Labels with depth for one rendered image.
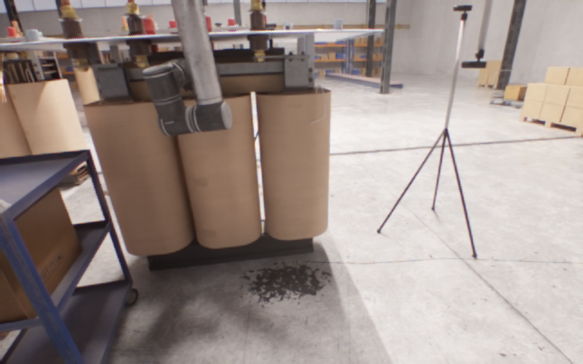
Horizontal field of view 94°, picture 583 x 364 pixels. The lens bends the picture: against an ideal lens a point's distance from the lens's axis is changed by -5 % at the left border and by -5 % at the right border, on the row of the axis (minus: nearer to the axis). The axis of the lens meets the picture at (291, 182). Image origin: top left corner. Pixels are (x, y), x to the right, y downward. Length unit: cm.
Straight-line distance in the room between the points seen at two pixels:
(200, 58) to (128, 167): 79
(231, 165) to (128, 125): 54
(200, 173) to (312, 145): 62
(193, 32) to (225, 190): 84
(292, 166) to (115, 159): 92
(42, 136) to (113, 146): 219
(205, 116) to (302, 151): 63
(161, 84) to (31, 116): 274
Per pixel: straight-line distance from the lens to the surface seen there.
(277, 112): 151
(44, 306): 119
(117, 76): 163
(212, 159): 156
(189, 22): 112
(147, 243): 187
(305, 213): 173
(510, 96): 931
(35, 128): 382
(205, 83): 112
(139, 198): 173
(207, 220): 173
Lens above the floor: 125
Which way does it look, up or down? 23 degrees down
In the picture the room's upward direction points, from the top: 2 degrees counter-clockwise
